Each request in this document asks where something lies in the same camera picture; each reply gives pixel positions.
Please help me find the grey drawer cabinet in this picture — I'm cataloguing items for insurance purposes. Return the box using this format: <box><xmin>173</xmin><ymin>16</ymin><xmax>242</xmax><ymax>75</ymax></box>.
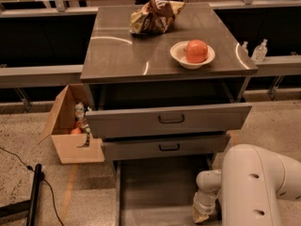
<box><xmin>79</xmin><ymin>2</ymin><xmax>259</xmax><ymax>111</ymax></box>

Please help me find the cardboard box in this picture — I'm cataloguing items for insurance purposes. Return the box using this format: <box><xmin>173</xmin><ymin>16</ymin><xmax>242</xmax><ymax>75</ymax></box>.
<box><xmin>40</xmin><ymin>84</ymin><xmax>104</xmax><ymax>164</ymax></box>

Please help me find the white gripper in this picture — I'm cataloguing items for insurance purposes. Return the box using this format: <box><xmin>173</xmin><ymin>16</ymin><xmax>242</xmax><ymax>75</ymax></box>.
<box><xmin>192</xmin><ymin>191</ymin><xmax>218</xmax><ymax>224</ymax></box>

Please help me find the grey middle drawer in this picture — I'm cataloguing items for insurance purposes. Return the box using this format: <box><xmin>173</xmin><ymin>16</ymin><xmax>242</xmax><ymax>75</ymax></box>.
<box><xmin>102</xmin><ymin>132</ymin><xmax>230</xmax><ymax>161</ymax></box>

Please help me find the grey top drawer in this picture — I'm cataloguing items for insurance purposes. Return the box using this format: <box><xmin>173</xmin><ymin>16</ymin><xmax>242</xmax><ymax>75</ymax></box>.
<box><xmin>87</xmin><ymin>103</ymin><xmax>252</xmax><ymax>138</ymax></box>

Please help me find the red apple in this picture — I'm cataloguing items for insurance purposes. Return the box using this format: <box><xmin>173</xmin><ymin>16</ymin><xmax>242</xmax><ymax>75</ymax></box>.
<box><xmin>185</xmin><ymin>40</ymin><xmax>208</xmax><ymax>63</ymax></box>

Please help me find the small bottle in box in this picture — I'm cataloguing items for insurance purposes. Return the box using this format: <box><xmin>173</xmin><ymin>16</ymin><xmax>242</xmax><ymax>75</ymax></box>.
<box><xmin>74</xmin><ymin>103</ymin><xmax>85</xmax><ymax>120</ymax></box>

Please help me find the black cable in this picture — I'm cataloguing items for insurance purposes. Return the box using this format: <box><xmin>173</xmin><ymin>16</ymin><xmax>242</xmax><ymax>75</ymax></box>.
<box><xmin>0</xmin><ymin>146</ymin><xmax>65</xmax><ymax>226</ymax></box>

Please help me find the grey drawer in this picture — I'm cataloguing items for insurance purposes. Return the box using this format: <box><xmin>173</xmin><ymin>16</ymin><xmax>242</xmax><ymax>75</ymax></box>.
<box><xmin>116</xmin><ymin>154</ymin><xmax>221</xmax><ymax>226</ymax></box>
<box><xmin>87</xmin><ymin>103</ymin><xmax>252</xmax><ymax>138</ymax></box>
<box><xmin>102</xmin><ymin>132</ymin><xmax>230</xmax><ymax>161</ymax></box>

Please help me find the white bowl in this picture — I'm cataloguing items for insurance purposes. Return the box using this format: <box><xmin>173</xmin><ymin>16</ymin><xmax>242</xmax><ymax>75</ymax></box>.
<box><xmin>170</xmin><ymin>40</ymin><xmax>215</xmax><ymax>70</ymax></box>

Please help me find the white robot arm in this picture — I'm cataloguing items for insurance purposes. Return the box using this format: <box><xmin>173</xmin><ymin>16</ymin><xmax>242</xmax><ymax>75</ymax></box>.
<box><xmin>193</xmin><ymin>144</ymin><xmax>301</xmax><ymax>226</ymax></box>

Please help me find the clear sanitizer bottle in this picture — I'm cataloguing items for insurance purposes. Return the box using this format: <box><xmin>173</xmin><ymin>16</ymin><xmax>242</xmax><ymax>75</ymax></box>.
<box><xmin>251</xmin><ymin>39</ymin><xmax>268</xmax><ymax>62</ymax></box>

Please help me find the orange fruit in box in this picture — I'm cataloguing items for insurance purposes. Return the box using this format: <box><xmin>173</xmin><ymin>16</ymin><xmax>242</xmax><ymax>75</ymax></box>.
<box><xmin>71</xmin><ymin>128</ymin><xmax>82</xmax><ymax>135</ymax></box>

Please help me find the brown chip bag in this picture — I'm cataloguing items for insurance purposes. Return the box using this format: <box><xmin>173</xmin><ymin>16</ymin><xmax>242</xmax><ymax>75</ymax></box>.
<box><xmin>130</xmin><ymin>0</ymin><xmax>185</xmax><ymax>34</ymax></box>

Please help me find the black stand leg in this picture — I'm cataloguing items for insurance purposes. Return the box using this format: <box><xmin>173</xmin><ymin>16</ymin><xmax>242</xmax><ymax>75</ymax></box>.
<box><xmin>0</xmin><ymin>164</ymin><xmax>43</xmax><ymax>226</ymax></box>

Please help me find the grey bottom drawer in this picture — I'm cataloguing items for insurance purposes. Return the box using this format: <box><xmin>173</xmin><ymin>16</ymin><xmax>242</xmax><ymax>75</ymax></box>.
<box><xmin>116</xmin><ymin>154</ymin><xmax>221</xmax><ymax>226</ymax></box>

